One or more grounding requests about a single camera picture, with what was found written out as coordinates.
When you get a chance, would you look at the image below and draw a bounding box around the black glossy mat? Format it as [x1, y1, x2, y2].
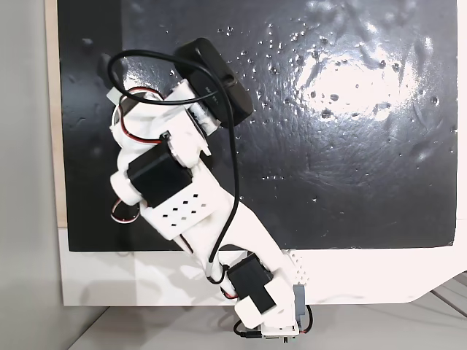
[57, 0, 459, 253]

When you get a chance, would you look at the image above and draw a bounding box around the black oval camera box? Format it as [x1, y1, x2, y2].
[174, 37, 255, 129]

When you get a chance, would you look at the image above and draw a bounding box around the red white black servo wire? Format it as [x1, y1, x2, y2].
[119, 87, 167, 144]
[110, 198, 142, 226]

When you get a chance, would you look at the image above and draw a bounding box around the black camera cable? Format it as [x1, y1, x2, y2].
[108, 49, 241, 286]

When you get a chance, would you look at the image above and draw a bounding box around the black usb cable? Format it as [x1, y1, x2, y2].
[233, 304, 315, 342]

